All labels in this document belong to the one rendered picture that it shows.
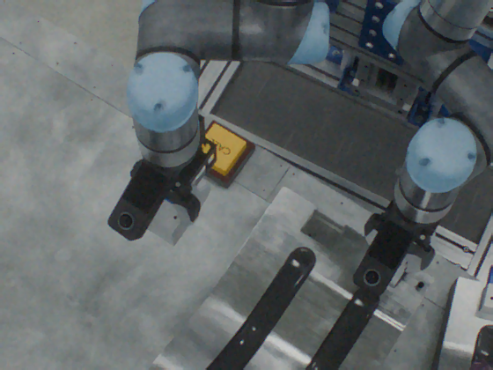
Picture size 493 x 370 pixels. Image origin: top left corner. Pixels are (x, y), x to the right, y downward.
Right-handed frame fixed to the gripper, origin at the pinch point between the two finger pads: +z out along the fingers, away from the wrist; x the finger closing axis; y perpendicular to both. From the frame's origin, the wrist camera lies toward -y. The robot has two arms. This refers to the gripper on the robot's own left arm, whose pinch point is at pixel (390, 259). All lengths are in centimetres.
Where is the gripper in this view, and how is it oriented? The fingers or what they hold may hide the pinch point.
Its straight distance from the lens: 142.2
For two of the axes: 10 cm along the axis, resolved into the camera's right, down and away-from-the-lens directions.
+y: 5.5, -7.7, 3.2
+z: -0.1, 3.8, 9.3
